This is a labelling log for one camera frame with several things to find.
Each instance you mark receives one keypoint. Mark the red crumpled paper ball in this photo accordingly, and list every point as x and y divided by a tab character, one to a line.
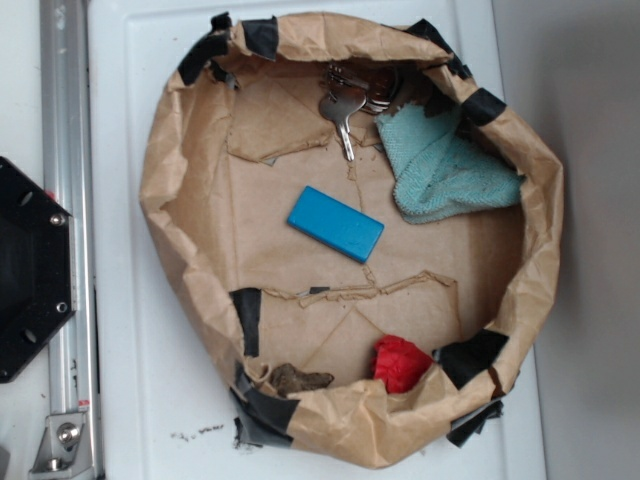
399	364

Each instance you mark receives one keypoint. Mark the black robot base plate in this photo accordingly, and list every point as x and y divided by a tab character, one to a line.
36	274

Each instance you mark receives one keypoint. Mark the teal folded cloth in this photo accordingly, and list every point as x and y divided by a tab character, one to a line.
439	174

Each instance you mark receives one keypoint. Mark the white tray board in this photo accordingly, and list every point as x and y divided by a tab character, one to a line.
166	412

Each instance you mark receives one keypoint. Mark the metal corner bracket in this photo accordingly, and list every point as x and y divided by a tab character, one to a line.
65	449

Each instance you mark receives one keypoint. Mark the blue rectangular block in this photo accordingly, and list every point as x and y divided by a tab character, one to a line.
335	224

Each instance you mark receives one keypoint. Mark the aluminium rail profile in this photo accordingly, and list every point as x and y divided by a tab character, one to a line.
73	351

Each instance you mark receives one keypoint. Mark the silver key bunch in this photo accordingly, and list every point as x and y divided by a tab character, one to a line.
353	88

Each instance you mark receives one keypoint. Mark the brown paper bin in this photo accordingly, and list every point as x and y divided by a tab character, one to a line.
238	135

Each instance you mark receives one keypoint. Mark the brown rock piece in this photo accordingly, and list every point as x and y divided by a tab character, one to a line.
287	379

